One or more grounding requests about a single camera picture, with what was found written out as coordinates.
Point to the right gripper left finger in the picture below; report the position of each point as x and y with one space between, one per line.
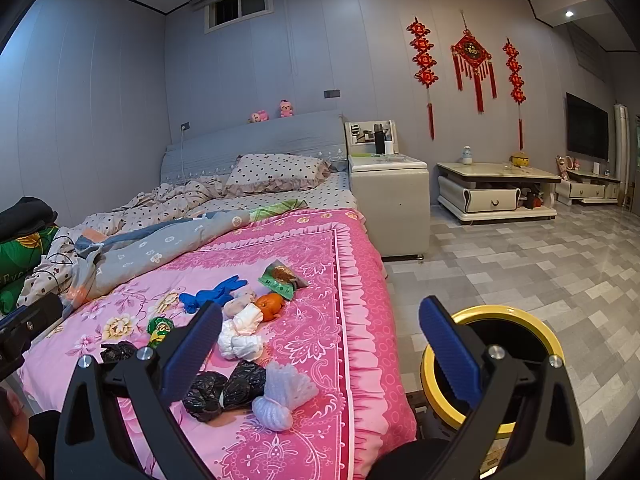
93 440

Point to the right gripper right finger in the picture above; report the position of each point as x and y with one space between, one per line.
546 442

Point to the black plastic bag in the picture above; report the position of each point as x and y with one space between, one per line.
202 401
246 383

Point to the white tissue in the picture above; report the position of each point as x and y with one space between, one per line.
238 338

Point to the blue rubber glove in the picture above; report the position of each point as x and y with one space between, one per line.
219 295

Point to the white foam fruit net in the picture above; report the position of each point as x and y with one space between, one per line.
286 389

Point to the grey knotted sock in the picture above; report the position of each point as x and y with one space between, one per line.
237 303

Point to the orange peel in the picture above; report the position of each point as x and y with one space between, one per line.
270 305

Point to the pomelo snack wrapper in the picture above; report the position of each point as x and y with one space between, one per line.
282 280

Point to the polka dot duvet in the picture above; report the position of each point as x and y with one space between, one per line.
165 203

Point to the green patterned bag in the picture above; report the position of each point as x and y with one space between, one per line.
17 259

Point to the grey patterned quilt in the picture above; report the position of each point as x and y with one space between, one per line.
104 264

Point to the black clothing pile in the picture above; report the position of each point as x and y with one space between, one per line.
28 216

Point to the green candy wrapper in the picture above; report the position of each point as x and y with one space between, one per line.
158 328

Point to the pink floral bedspread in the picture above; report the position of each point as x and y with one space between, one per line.
338 330

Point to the white coffee table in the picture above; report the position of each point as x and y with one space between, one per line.
496 191

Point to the white tv stand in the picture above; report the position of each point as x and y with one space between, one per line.
587 189

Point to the yellow pot ornament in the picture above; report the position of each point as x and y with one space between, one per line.
519 159

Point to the white bedside cabinet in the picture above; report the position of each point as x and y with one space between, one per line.
392 191

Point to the small white bottle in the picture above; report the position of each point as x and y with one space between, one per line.
466 156

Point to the polka dot pillow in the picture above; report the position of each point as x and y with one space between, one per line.
275 173

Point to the white floor air conditioner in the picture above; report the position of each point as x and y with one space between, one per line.
622 147

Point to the black thermos bottle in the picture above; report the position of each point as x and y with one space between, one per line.
379 139

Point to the pink plush doll left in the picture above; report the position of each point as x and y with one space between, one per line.
260 116

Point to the pink plush doll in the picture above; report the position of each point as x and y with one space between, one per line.
260 116
286 109

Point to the right red knot hanging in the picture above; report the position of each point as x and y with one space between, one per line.
517 82

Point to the red knot hanging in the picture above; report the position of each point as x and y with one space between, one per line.
517 82
472 61
425 63

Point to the pink plush doll right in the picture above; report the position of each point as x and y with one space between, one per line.
286 109

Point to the grey bed headboard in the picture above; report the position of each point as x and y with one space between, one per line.
318 135

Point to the centre red knot hanging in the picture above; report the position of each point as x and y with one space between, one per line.
472 61

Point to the left red knot hanging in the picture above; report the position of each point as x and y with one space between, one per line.
425 63

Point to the small window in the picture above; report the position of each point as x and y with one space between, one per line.
222 13

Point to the black wall television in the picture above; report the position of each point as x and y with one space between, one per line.
586 128

